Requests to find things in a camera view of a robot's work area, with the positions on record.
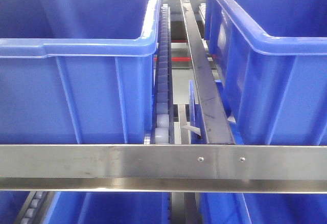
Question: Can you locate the lower blue bin left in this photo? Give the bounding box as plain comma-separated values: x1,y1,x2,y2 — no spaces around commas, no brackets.
43,192,170,223

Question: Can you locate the blue plastic bin right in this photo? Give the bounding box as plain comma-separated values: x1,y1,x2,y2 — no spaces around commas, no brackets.
205,0,326,145

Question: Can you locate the white roller conveyor track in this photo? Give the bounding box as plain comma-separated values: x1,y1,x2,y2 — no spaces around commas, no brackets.
153,4,174,145

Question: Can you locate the steel divider rail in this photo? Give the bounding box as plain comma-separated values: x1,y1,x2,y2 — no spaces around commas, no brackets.
181,0,235,144

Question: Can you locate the lower blue bin right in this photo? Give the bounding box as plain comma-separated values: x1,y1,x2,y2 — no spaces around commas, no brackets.
200,193,326,223

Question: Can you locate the blue plastic bin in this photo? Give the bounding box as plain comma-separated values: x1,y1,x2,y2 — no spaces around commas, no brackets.
1,0,160,144
205,0,326,145

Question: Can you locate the stainless steel shelf frame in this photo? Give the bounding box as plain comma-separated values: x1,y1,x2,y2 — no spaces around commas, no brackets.
1,145,326,193

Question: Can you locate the blue plastic bin left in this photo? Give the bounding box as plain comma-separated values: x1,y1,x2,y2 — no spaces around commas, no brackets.
1,0,160,144

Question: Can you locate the blue bin far lower-left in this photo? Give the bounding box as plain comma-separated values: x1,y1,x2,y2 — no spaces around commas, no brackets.
1,191,29,223

